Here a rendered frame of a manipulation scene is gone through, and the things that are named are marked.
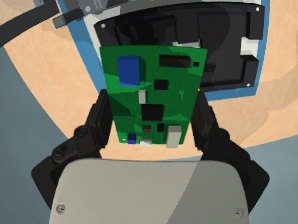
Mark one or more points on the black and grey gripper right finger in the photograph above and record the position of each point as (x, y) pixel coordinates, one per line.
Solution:
(208, 134)

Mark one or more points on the green circuit board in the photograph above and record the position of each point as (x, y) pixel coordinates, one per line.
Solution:
(152, 91)

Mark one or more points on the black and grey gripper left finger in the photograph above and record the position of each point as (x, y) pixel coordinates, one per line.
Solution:
(87, 141)

